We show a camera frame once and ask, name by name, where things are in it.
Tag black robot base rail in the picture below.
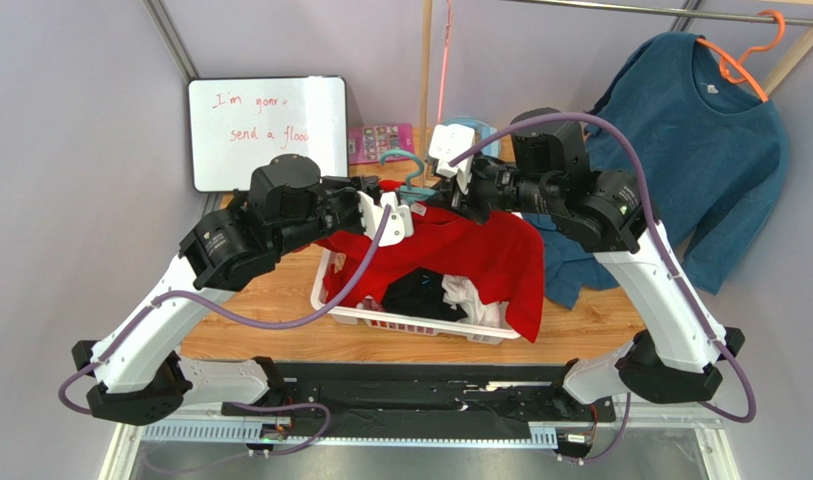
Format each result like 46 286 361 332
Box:
206 361 623 441

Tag metal clothes rail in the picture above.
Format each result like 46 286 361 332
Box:
513 0 777 24

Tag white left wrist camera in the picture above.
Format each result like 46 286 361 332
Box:
358 192 415 247

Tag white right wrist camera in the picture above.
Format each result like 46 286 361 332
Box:
428 124 476 194

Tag light blue headphones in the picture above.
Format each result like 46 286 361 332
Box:
441 116 501 158

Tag orange pink garment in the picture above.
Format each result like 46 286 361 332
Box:
356 297 385 312

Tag blue long sleeve shirt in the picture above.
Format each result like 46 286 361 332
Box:
523 31 792 310

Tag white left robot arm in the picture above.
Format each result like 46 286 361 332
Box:
72 154 398 426

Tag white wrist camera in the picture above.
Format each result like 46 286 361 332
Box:
358 192 415 247
428 124 476 194

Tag red t shirt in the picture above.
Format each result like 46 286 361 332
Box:
340 205 544 342

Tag aluminium corner profile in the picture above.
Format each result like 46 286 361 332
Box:
142 0 200 83

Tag white garment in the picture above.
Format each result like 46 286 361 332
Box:
441 275 506 328

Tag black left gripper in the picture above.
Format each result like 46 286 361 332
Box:
272 175 381 259

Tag orange hanger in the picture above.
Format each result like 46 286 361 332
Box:
696 9 787 103

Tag white whiteboard with red writing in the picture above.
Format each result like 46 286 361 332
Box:
187 76 348 193

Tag black garment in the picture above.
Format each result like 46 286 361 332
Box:
381 268 467 322

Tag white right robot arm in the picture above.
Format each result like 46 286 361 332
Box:
429 111 745 406

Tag white plastic laundry basket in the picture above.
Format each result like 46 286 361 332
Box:
310 249 521 345

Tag teal plastic hanger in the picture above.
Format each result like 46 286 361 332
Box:
378 149 437 205

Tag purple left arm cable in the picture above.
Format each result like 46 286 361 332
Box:
57 203 395 417

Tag pink wire hanger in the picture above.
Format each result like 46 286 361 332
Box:
436 0 454 124

